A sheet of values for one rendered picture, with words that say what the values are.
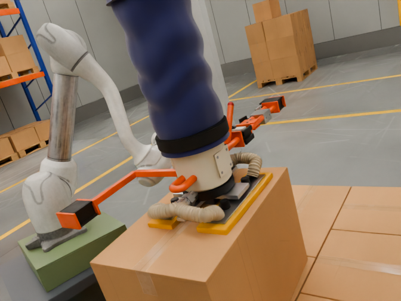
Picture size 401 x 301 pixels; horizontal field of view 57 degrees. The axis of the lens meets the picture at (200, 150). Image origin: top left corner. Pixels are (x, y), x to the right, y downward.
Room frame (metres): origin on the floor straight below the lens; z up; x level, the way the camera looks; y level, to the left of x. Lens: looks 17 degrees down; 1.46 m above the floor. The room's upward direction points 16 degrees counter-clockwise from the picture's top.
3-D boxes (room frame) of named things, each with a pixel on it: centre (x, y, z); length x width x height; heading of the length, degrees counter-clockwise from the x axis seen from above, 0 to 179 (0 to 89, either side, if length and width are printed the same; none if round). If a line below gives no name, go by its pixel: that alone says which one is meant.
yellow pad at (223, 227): (1.03, -0.07, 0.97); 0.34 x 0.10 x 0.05; 142
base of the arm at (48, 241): (1.39, 0.67, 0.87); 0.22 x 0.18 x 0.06; 126
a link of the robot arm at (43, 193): (1.42, 0.65, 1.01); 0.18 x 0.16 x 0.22; 6
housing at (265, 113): (1.46, -0.28, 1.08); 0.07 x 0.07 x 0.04; 52
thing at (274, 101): (1.56, -0.36, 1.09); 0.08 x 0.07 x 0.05; 142
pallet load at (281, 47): (8.26, -2.37, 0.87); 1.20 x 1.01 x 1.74; 143
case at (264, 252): (1.07, 0.06, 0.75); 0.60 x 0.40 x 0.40; 144
